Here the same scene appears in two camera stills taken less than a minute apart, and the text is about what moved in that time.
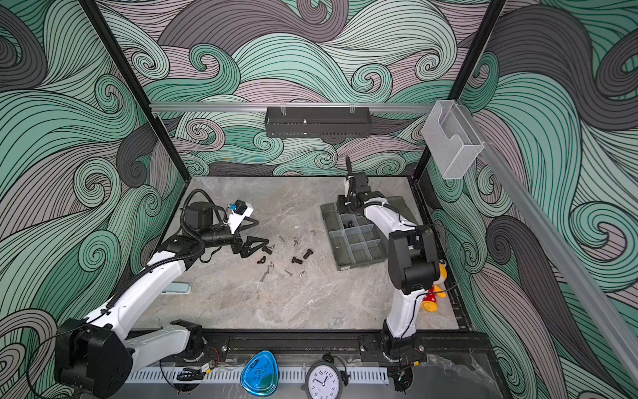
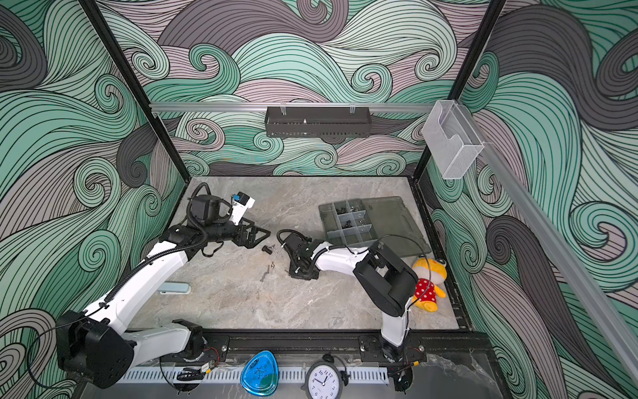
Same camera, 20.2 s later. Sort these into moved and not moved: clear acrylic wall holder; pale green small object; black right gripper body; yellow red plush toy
Moved: black right gripper body
Not moved: clear acrylic wall holder; pale green small object; yellow red plush toy
